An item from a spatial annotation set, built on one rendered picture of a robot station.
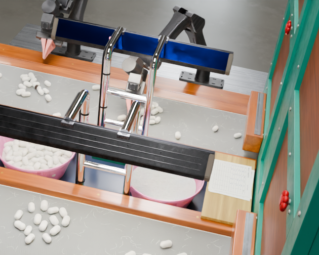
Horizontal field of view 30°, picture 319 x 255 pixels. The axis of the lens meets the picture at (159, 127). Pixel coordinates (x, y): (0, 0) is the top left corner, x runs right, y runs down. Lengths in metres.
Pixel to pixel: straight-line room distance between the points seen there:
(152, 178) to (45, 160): 0.36
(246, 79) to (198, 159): 1.27
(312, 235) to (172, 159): 0.54
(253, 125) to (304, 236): 1.06
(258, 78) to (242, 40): 1.86
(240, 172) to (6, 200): 0.76
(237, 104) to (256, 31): 2.48
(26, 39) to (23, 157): 0.96
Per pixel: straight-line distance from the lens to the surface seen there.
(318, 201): 1.02
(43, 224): 1.75
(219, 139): 2.19
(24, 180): 1.88
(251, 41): 4.63
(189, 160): 1.50
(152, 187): 1.94
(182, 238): 1.78
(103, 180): 2.03
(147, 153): 1.51
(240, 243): 1.64
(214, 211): 1.83
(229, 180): 1.95
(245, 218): 1.71
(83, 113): 1.71
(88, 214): 1.81
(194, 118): 2.27
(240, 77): 2.74
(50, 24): 2.35
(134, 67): 2.14
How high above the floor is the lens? 2.02
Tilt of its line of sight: 36 degrees down
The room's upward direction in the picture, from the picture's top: 9 degrees clockwise
